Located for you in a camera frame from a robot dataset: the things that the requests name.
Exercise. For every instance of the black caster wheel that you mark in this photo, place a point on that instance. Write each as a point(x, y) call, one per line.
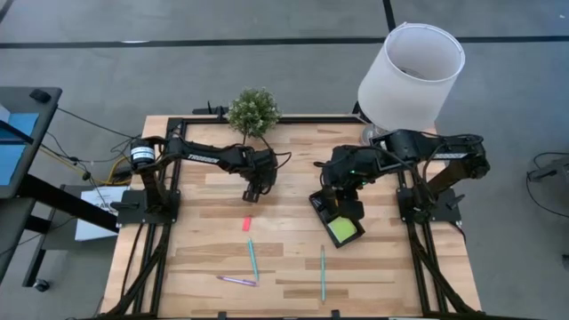
point(42, 285)

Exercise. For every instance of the teal pen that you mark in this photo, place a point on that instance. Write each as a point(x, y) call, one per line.
point(322, 275)
point(253, 260)

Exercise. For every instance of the green sticky note pad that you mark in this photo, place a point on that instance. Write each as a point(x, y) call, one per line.
point(342, 229)

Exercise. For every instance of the grey desk with black legs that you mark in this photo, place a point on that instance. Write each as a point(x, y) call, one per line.
point(46, 115)

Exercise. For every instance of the blue screen laptop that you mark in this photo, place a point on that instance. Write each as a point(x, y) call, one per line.
point(13, 146)

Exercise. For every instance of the white shade table lamp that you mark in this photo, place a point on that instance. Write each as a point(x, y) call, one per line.
point(409, 89)

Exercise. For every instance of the pink eraser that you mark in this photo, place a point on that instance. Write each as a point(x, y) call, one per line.
point(247, 223)

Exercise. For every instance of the white paper sheet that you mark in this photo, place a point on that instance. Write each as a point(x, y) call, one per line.
point(95, 200)

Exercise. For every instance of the purple pen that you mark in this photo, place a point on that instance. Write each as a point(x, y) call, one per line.
point(238, 281)

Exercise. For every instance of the black mesh desk organizer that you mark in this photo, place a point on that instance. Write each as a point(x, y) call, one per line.
point(351, 211)

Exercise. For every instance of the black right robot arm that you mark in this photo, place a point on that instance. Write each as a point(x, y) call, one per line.
point(449, 153)

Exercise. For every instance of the small green potted plant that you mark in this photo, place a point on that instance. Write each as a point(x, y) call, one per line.
point(253, 113)

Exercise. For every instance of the black aluminium table frame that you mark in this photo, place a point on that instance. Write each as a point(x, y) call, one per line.
point(320, 120)

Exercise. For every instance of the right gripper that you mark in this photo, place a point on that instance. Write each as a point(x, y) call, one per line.
point(351, 171)

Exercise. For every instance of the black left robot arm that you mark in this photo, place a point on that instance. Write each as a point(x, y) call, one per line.
point(204, 156)

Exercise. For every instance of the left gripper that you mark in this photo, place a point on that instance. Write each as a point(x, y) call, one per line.
point(262, 171)

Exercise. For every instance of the black computer mouse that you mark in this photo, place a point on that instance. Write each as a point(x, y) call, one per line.
point(40, 95)

